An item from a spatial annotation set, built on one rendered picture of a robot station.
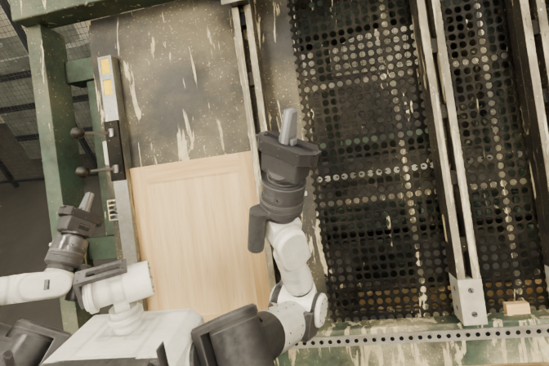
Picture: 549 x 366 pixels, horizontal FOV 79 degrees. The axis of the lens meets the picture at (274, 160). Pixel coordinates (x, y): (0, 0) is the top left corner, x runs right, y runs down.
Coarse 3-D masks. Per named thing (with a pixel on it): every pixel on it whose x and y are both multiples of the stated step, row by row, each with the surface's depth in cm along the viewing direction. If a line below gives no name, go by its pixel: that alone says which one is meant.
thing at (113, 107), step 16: (112, 64) 112; (112, 80) 111; (112, 96) 111; (112, 112) 111; (128, 144) 114; (128, 160) 113; (128, 176) 112; (128, 192) 111; (128, 208) 111; (128, 224) 111; (128, 240) 111; (128, 256) 111; (144, 304) 111
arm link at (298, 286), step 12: (288, 276) 75; (300, 276) 75; (276, 288) 84; (288, 288) 78; (300, 288) 77; (312, 288) 81; (276, 300) 82; (288, 300) 80; (300, 300) 80; (312, 300) 79
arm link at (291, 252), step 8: (280, 232) 65; (288, 232) 64; (296, 232) 64; (280, 240) 64; (288, 240) 64; (296, 240) 65; (304, 240) 66; (280, 248) 64; (288, 248) 65; (296, 248) 66; (304, 248) 68; (280, 256) 65; (288, 256) 66; (296, 256) 67; (304, 256) 69; (280, 264) 70; (288, 264) 67; (296, 264) 68; (304, 264) 70; (288, 272) 70
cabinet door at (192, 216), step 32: (192, 160) 109; (224, 160) 107; (160, 192) 111; (192, 192) 109; (224, 192) 108; (256, 192) 106; (160, 224) 111; (192, 224) 110; (224, 224) 108; (160, 256) 111; (192, 256) 110; (224, 256) 108; (256, 256) 106; (160, 288) 111; (192, 288) 110; (224, 288) 108; (256, 288) 106
